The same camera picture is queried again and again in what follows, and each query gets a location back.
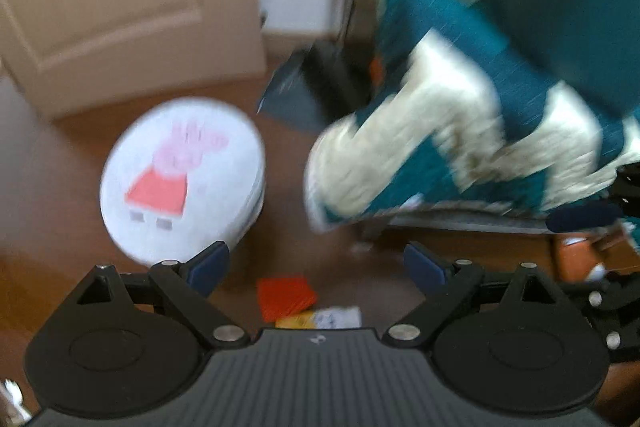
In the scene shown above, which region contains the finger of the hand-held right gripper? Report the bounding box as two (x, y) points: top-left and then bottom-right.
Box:
(560, 272), (640, 364)
(545, 164), (640, 233)

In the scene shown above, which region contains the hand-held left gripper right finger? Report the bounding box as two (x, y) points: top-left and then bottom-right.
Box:
(382, 242), (563, 349)

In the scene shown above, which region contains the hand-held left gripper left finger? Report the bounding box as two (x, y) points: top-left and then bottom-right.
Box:
(75, 241), (251, 350)

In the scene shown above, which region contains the orange and white packet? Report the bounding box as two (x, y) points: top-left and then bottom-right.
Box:
(551, 234), (623, 284)

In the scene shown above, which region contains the yellow and white packet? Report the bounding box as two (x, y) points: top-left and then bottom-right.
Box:
(275, 306), (362, 330)

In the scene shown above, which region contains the white round pig-print box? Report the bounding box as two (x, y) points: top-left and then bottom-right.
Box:
(99, 96), (266, 265)

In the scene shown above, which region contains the teal and white zigzag blanket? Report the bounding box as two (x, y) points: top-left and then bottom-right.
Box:
(304, 0), (640, 235)

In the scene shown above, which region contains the dark grey flat object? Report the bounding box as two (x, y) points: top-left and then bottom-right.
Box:
(257, 41), (373, 134)

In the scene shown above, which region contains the beige door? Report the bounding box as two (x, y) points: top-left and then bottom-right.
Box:
(0, 0), (267, 120)

